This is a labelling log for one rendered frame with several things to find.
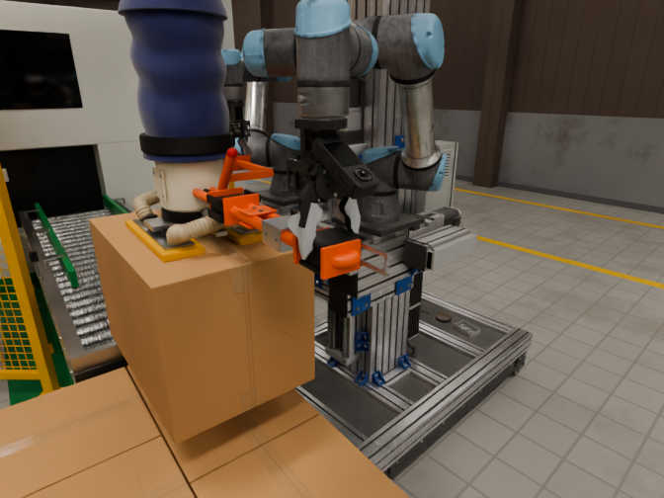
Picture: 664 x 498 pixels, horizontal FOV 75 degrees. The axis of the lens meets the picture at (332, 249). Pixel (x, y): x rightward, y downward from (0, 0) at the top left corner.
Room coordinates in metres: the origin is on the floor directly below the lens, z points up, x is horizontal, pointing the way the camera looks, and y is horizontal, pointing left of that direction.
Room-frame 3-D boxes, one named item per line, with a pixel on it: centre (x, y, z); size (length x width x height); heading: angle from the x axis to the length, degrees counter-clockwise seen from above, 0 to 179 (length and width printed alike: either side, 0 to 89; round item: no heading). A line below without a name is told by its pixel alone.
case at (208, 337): (1.14, 0.39, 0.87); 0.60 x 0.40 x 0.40; 38
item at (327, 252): (0.65, 0.01, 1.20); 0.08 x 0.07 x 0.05; 37
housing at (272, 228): (0.76, 0.09, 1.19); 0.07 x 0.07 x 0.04; 37
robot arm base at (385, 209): (1.40, -0.15, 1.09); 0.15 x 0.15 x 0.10
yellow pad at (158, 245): (1.07, 0.44, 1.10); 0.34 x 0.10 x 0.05; 37
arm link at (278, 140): (1.77, 0.19, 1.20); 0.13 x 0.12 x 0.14; 87
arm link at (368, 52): (0.77, -0.01, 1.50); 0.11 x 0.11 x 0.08; 67
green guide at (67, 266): (2.48, 1.73, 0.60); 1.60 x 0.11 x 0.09; 38
